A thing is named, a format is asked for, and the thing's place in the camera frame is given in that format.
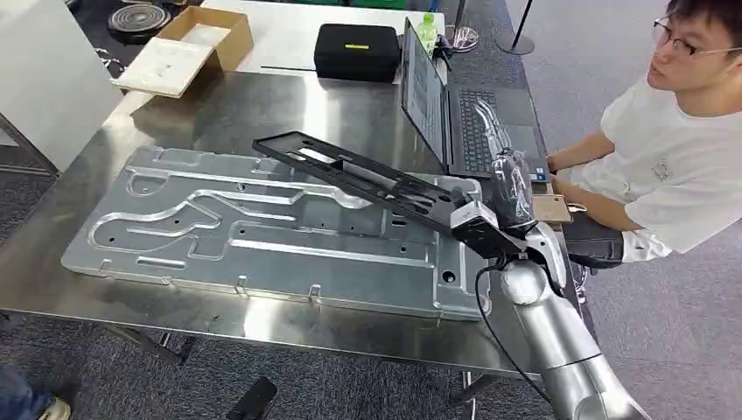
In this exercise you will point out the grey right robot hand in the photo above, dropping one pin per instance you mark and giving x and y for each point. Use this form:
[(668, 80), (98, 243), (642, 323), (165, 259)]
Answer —
[(513, 191)]

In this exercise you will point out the black plastic plate frame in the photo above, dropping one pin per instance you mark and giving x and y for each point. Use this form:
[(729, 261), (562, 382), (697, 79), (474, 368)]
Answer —
[(371, 177)]

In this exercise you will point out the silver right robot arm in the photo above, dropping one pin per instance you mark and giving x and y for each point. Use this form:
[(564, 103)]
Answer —
[(556, 336)]

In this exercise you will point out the tan smartphone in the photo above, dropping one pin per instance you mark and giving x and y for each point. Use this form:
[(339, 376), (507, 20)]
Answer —
[(550, 208)]

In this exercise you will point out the black laptop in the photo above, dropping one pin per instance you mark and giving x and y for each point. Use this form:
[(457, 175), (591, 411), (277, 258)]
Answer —
[(423, 98)]

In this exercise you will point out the dark stanchion base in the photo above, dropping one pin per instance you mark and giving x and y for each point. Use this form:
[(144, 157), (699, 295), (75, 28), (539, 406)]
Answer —
[(516, 43)]

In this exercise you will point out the person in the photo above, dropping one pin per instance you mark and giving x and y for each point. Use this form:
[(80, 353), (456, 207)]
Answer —
[(666, 162)]

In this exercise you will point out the chrome stanchion base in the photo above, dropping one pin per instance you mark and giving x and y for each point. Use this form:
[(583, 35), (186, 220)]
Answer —
[(464, 37)]

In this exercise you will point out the green drink bottle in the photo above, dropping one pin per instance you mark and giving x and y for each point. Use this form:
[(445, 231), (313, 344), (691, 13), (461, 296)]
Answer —
[(428, 35)]

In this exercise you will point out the black zip case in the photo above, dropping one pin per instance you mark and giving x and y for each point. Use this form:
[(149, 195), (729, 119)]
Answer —
[(356, 58)]

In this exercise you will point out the stamped metal panel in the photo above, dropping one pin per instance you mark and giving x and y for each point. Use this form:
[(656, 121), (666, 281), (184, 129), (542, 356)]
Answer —
[(290, 261)]

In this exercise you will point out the steel table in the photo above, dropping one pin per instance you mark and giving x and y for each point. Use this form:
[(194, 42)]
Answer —
[(261, 110)]

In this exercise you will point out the white table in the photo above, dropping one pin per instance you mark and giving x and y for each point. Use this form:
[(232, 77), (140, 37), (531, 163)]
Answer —
[(278, 35)]

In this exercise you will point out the brown cardboard box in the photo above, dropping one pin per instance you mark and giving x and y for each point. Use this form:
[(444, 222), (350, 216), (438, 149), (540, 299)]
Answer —
[(235, 40)]

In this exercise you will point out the black robot foot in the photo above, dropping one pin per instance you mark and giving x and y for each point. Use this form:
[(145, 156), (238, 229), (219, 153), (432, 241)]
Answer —
[(252, 400)]

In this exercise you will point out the white foam slab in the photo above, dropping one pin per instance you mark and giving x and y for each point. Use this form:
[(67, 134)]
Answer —
[(165, 66)]

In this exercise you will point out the black round disc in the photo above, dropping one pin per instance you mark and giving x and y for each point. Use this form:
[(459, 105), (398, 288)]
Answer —
[(139, 20)]

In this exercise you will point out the person's leg with shoe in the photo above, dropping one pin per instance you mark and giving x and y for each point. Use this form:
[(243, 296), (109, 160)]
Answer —
[(23, 400)]

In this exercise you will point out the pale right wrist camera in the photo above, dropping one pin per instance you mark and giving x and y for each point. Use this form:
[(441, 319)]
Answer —
[(472, 215)]

